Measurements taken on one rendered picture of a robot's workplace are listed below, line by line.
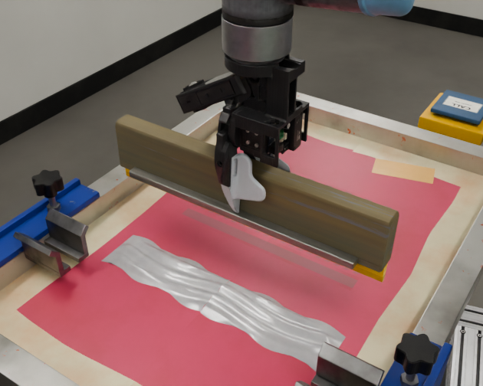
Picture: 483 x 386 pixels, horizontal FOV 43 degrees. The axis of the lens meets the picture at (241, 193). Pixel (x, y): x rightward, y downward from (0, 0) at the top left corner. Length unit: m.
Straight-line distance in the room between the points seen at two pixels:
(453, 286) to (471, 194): 0.27
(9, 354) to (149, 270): 0.22
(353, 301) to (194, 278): 0.22
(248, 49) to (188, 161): 0.22
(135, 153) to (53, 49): 2.40
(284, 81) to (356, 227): 0.19
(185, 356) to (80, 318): 0.15
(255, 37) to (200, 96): 0.13
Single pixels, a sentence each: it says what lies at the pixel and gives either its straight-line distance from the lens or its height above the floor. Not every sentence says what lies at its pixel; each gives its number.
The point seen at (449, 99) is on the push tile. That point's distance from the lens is 1.34.
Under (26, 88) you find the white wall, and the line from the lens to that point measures 3.18.
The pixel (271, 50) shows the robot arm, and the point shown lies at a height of 1.31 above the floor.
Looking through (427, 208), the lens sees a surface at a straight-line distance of 1.03.
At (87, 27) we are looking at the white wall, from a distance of 3.38.
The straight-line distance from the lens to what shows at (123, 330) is 0.82.
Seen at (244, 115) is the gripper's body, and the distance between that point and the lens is 0.68.
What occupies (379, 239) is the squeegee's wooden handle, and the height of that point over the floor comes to 1.12.
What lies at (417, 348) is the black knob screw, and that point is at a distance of 0.67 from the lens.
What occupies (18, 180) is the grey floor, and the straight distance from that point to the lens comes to 2.87.
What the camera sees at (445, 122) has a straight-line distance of 1.29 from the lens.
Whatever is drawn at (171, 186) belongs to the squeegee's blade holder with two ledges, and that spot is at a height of 1.08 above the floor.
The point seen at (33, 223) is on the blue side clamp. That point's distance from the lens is 0.94.
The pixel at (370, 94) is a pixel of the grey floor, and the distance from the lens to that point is 3.47.
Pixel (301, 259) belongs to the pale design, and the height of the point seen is 0.96.
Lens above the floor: 1.57
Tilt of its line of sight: 37 degrees down
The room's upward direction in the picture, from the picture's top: straight up
